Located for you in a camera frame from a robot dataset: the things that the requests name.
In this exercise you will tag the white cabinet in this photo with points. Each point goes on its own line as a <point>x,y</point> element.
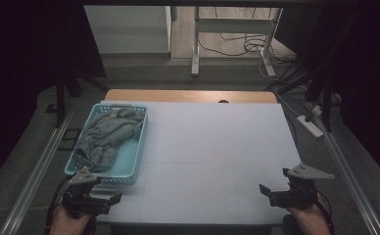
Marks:
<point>129,29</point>

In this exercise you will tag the light blue plastic basket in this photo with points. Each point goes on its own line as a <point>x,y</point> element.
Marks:
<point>126,161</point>

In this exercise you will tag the white desk frame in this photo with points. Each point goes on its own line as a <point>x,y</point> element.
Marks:
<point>233,25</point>

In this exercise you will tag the grey-green denim garment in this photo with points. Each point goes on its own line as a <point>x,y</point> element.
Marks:
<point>109,133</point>

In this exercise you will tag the aluminium floor rail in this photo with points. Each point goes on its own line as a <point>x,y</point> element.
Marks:
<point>34,181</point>
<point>351,182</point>

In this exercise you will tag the dark curtain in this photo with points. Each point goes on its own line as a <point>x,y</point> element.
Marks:
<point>21,65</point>
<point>367,65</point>

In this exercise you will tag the wooden table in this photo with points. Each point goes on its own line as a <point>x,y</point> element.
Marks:
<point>178,95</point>

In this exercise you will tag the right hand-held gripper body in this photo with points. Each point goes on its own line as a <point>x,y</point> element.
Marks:
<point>302,192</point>

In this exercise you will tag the black plug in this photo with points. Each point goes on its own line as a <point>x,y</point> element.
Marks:
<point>308,118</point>

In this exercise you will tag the white foam table mat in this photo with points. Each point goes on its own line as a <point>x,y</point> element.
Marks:
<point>211,156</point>

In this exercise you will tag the dark table grommet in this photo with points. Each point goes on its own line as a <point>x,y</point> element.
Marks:
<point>223,101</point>

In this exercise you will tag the person's left hand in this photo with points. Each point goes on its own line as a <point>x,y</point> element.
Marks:
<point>68,225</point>

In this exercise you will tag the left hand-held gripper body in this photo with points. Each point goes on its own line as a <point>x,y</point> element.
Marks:
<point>80,196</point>

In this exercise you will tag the person's right hand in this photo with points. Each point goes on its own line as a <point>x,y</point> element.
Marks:
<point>310,222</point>

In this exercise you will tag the white power strip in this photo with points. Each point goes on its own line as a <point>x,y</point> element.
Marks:
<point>311,128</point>

